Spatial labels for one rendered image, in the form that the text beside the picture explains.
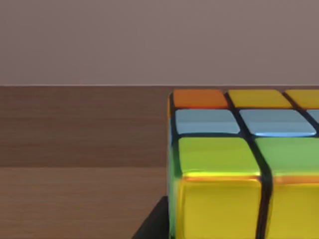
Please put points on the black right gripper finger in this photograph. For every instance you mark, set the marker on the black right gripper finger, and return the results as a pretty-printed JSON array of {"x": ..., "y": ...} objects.
[{"x": 156, "y": 221}]

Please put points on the multicoloured puzzle cube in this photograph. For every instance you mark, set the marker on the multicoloured puzzle cube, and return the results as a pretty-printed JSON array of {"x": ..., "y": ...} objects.
[{"x": 239, "y": 159}]

